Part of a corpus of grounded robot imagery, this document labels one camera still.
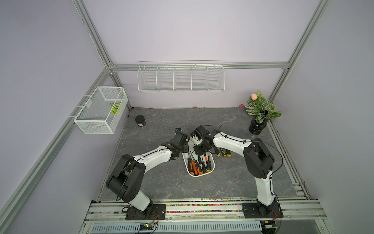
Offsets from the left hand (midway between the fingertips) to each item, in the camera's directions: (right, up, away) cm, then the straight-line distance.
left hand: (184, 145), depth 91 cm
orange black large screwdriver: (+6, -12, -6) cm, 15 cm away
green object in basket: (-38, +22, -11) cm, 46 cm away
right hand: (+8, -3, +2) cm, 9 cm away
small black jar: (-35, +17, +18) cm, 42 cm away
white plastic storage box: (+15, -6, -4) cm, 17 cm away
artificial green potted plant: (+45, +21, -10) cm, 51 cm away
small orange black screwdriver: (+15, -11, -4) cm, 19 cm away
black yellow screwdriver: (+21, -5, +2) cm, 22 cm away
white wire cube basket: (-47, +20, -9) cm, 52 cm away
